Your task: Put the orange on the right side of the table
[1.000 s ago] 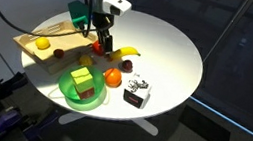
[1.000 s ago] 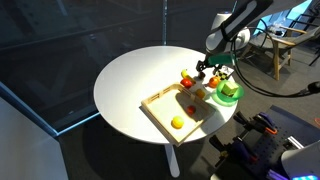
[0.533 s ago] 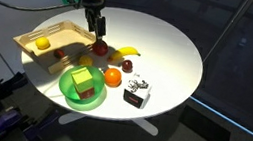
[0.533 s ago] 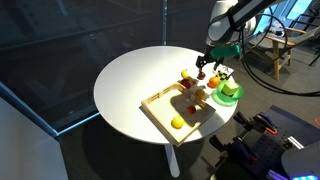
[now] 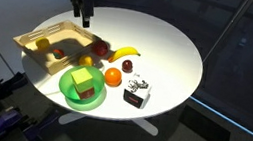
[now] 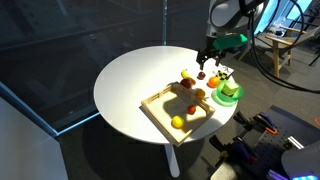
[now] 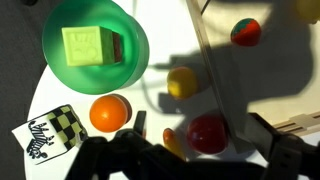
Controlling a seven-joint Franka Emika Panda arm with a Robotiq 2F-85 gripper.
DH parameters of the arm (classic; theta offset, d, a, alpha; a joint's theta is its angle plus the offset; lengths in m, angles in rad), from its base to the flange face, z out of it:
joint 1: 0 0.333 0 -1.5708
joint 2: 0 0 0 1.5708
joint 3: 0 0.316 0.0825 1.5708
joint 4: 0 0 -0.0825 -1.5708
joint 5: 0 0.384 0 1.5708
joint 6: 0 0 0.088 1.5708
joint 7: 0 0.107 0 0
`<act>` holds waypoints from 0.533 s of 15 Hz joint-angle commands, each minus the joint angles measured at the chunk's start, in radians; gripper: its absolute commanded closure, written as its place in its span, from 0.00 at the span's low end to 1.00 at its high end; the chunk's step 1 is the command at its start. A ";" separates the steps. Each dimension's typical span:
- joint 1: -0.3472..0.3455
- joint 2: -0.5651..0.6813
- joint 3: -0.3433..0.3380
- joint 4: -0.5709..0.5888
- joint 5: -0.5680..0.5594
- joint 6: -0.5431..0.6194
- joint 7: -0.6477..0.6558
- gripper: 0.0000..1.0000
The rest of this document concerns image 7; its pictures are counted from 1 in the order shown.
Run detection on red toy tomato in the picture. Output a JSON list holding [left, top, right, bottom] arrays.
[[185, 114, 230, 156]]

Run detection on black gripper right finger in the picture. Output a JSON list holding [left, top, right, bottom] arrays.
[[244, 112, 278, 162]]

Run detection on orange toy fruit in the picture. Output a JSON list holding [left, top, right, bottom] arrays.
[[89, 94, 133, 134]]

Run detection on red green toy strawberry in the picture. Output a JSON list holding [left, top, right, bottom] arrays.
[[230, 17, 263, 47]]

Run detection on green translucent plastic bowl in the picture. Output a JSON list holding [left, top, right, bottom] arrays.
[[41, 0, 150, 96]]

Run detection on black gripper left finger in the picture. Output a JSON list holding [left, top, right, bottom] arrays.
[[133, 110, 148, 138]]

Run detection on wooden tray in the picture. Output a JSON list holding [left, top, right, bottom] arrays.
[[185, 0, 320, 154]]

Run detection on yellow orange toy peach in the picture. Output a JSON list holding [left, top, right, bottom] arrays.
[[166, 66, 200, 101]]

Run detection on yellow toy banana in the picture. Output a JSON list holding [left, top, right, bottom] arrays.
[[162, 127, 187, 162]]

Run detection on zebra print soft cube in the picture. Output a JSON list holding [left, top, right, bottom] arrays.
[[11, 104, 89, 166]]

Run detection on light green cube block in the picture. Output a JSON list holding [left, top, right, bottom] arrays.
[[61, 25, 124, 67]]

